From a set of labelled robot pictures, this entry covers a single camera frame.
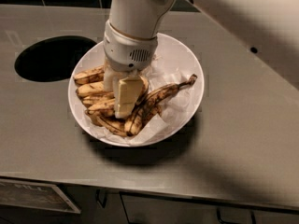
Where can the black cabinet handle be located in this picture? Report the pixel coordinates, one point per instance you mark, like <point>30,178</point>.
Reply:
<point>101,197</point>
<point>226,215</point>

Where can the spotted banana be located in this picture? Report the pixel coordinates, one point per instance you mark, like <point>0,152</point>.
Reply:
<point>90,88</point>
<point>134,124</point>
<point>115,126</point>
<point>89,76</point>
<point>106,108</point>

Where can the framed sign on cabinet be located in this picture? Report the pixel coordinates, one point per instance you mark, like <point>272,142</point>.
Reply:
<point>35,195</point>

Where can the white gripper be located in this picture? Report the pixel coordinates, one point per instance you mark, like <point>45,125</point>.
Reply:
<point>126,52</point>

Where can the hidden lower banana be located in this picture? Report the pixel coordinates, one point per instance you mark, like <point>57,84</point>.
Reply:
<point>96,98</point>

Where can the round black counter hole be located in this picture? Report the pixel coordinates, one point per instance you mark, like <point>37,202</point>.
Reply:
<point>52,59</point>

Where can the white bowl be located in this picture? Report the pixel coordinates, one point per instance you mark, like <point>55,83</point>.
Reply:
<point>167,46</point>

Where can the right black cabinet handle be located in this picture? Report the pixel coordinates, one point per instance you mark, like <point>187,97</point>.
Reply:
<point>226,215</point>

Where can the left black cabinet handle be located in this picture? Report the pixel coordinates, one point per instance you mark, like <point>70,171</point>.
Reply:
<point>101,197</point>

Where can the white paper liner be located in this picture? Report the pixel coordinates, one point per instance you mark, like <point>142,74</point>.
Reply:
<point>176,110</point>

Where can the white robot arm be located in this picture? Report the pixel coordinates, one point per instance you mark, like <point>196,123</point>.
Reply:
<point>268,28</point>

